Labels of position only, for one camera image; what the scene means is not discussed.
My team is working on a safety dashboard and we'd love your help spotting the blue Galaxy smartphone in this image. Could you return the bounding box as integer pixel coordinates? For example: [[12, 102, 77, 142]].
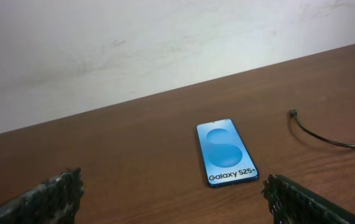
[[196, 119, 259, 188]]

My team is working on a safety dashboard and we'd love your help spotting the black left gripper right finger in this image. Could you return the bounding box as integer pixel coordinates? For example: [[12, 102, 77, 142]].
[[262, 174, 355, 224]]

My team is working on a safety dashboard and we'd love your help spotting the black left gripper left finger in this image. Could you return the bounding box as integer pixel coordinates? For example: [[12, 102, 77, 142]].
[[0, 167, 84, 224]]

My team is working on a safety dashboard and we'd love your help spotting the black charger cable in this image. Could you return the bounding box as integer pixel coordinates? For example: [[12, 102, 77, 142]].
[[288, 108, 355, 149]]

